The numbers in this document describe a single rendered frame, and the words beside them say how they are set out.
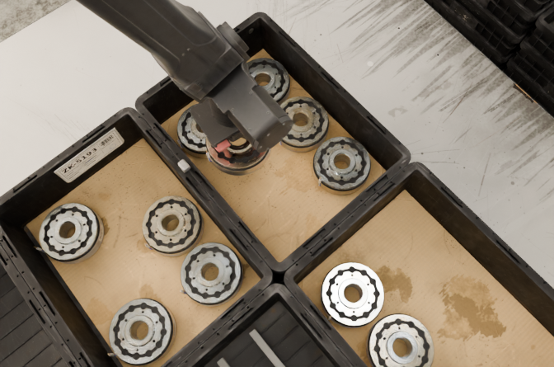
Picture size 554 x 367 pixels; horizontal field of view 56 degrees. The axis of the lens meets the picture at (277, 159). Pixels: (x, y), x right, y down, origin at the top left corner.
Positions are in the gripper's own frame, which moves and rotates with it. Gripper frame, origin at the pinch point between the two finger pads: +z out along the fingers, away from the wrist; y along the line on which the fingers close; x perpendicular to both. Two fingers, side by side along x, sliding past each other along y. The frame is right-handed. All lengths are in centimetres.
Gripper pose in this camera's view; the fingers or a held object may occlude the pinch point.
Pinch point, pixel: (237, 134)
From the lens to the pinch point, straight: 81.7
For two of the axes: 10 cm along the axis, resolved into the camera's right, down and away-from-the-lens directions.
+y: 8.3, -5.2, 2.0
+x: -5.6, -7.8, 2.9
